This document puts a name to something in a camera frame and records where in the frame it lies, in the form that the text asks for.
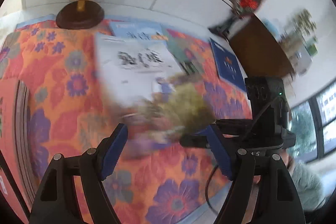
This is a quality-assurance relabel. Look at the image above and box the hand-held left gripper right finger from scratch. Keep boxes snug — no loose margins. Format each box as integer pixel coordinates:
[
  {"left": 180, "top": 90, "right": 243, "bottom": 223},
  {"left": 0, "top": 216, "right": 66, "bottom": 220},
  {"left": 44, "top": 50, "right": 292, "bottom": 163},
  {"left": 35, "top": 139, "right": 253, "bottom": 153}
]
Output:
[{"left": 206, "top": 124, "right": 306, "bottom": 224}]

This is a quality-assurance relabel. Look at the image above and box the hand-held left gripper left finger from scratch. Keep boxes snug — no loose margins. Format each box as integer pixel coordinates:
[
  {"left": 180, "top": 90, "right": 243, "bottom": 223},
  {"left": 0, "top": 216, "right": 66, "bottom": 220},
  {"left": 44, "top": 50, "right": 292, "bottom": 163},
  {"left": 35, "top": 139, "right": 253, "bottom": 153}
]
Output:
[{"left": 29, "top": 123, "right": 129, "bottom": 224}]

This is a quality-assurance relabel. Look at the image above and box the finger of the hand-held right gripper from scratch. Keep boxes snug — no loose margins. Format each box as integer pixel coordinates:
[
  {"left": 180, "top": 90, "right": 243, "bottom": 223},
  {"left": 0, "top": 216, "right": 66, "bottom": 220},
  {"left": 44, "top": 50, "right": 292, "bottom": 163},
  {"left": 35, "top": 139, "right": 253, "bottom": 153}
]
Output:
[
  {"left": 180, "top": 134, "right": 214, "bottom": 148},
  {"left": 215, "top": 119, "right": 254, "bottom": 135}
]

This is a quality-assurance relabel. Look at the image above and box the navy blue book gold emblem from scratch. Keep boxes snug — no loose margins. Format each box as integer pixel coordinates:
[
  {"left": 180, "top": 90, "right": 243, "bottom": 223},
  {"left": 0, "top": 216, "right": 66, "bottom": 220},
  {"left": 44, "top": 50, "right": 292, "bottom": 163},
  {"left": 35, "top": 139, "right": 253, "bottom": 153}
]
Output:
[{"left": 209, "top": 38, "right": 248, "bottom": 92}]

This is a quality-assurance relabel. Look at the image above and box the teal book white lettering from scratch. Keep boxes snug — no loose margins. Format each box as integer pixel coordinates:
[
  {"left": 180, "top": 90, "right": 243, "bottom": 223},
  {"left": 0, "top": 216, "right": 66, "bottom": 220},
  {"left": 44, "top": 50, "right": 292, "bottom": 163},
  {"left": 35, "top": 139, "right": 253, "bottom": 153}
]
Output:
[{"left": 163, "top": 28, "right": 210, "bottom": 76}]

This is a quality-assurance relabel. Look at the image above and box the white book meadow picture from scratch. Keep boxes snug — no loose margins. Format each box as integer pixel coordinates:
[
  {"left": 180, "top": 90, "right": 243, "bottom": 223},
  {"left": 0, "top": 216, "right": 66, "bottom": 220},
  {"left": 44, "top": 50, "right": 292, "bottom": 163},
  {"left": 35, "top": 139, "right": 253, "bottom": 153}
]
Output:
[{"left": 94, "top": 32, "right": 217, "bottom": 147}]

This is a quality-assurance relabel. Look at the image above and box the light blue book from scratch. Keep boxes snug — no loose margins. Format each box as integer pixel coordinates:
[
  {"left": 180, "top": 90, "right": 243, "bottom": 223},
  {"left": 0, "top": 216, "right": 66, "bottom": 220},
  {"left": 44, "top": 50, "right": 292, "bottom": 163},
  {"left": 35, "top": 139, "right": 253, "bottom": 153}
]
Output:
[{"left": 109, "top": 21, "right": 168, "bottom": 42}]

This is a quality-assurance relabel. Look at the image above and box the person's right forearm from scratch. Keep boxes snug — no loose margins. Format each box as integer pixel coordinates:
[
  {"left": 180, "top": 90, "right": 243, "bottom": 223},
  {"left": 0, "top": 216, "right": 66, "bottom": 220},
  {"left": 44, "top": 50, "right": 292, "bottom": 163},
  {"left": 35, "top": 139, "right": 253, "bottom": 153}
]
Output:
[{"left": 286, "top": 156, "right": 327, "bottom": 212}]

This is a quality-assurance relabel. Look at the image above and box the window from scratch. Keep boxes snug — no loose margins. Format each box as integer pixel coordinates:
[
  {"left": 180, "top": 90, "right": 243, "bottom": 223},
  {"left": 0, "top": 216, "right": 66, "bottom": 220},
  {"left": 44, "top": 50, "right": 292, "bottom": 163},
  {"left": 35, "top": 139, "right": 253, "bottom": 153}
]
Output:
[{"left": 289, "top": 77, "right": 336, "bottom": 164}]

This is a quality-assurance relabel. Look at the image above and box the brown wooden cabinet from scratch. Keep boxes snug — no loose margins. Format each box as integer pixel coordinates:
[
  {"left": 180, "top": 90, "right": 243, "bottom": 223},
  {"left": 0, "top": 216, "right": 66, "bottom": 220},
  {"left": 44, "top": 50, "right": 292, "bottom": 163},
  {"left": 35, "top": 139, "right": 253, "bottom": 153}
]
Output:
[{"left": 228, "top": 14, "right": 296, "bottom": 81}]

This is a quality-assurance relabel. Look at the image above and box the light blue tissue box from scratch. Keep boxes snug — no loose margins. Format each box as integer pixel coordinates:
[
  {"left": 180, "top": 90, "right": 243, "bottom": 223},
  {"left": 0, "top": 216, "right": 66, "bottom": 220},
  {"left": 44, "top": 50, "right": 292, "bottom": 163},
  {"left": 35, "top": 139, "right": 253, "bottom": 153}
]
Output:
[{"left": 262, "top": 19, "right": 282, "bottom": 39}]

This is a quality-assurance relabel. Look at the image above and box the potted green plant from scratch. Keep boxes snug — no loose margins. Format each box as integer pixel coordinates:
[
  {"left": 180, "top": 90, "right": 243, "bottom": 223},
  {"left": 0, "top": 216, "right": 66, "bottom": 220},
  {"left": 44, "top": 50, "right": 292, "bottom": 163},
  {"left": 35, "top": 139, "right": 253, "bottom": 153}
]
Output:
[{"left": 282, "top": 9, "right": 318, "bottom": 41}]

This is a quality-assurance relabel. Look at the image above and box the orange floral cloth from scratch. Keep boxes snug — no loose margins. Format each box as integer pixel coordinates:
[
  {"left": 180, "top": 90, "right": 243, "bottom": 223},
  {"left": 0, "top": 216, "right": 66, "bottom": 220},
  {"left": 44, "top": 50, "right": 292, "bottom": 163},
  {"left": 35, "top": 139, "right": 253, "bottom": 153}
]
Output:
[{"left": 0, "top": 18, "right": 252, "bottom": 224}]

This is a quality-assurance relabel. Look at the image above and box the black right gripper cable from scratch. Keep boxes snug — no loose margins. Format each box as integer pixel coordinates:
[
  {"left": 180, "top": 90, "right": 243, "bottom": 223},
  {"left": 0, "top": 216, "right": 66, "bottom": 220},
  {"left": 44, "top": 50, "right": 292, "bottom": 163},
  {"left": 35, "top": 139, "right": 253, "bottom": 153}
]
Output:
[{"left": 206, "top": 97, "right": 281, "bottom": 214}]

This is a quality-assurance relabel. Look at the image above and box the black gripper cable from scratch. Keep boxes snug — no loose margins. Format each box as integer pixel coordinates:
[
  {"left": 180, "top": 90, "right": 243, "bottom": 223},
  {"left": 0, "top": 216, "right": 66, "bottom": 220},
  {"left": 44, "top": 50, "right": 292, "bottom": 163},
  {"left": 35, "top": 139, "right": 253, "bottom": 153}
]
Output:
[
  {"left": 0, "top": 149, "right": 30, "bottom": 216},
  {"left": 206, "top": 97, "right": 281, "bottom": 214}
]

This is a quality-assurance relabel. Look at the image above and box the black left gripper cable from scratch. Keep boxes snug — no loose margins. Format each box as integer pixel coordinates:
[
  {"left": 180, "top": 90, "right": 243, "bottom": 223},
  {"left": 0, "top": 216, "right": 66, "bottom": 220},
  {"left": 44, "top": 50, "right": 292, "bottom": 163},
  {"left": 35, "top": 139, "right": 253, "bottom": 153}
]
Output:
[{"left": 0, "top": 149, "right": 30, "bottom": 216}]

